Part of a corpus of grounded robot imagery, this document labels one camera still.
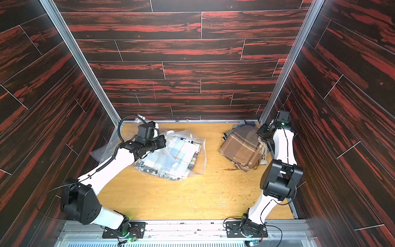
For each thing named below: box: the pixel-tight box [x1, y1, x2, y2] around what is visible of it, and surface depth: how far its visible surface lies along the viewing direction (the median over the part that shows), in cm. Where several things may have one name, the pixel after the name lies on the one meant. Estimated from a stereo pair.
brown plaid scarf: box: [219, 124, 269, 172], surface depth 93 cm
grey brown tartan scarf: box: [187, 151, 200, 171], surface depth 95 cm
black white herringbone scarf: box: [222, 127, 238, 142], surface depth 106 cm
